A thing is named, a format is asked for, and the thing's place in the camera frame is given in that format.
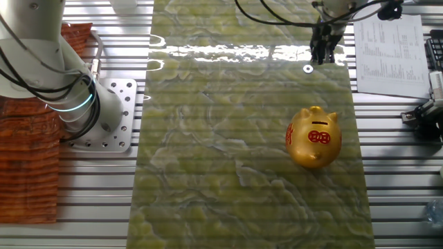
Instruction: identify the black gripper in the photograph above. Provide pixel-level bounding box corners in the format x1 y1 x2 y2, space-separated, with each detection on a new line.
309 22 345 66

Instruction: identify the golden piggy bank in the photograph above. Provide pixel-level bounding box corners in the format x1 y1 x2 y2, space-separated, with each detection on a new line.
284 105 343 169

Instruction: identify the printed paper sheet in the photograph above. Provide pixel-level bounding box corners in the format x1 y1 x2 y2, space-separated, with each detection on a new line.
353 13 432 100

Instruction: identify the black keyboard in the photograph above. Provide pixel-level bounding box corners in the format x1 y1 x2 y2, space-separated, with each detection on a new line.
424 29 443 72

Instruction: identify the green marble pattern mat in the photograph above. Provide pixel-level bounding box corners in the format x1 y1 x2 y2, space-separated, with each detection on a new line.
126 0 376 249

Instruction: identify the clear plastic water bottle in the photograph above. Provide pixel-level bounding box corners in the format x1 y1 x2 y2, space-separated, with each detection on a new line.
425 199 443 229

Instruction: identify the translucent plastic tray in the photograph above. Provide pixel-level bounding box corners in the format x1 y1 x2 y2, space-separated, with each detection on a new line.
109 0 138 10

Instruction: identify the brown wood-grain board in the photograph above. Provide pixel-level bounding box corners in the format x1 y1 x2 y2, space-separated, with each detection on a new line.
0 22 94 225

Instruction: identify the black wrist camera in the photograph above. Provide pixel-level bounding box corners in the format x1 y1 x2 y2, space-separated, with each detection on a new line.
377 0 404 21

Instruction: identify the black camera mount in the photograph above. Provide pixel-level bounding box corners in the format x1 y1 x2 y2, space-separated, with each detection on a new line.
413 116 443 141

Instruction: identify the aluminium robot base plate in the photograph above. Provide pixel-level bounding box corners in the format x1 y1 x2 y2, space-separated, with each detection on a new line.
59 77 138 154

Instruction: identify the grey base cable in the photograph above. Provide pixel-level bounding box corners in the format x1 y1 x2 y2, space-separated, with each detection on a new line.
88 29 105 82

